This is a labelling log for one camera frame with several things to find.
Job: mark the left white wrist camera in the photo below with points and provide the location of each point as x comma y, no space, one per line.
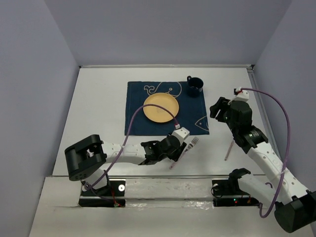
181,134

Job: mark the navy whale placemat cloth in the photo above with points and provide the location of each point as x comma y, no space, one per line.
192,111

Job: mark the fork with pink handle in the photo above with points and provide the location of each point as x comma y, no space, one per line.
190,145

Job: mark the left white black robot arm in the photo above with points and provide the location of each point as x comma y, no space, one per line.
85,158

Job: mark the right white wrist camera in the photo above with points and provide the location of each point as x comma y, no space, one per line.
240,95

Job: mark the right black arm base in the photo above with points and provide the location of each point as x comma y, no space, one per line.
224,196

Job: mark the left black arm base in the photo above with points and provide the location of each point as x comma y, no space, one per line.
109,196

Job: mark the knife with pink handle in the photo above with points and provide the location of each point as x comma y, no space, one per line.
229,150

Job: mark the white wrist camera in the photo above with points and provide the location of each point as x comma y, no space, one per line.
181,134
240,95

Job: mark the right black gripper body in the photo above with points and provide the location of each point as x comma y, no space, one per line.
229,122

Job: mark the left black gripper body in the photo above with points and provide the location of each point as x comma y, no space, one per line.
174,154

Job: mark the aluminium table edge rail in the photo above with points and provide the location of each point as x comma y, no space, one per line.
246,66

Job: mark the dark blue mug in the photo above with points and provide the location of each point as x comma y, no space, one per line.
194,86

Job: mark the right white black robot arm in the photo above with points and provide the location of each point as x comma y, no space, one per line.
293,204

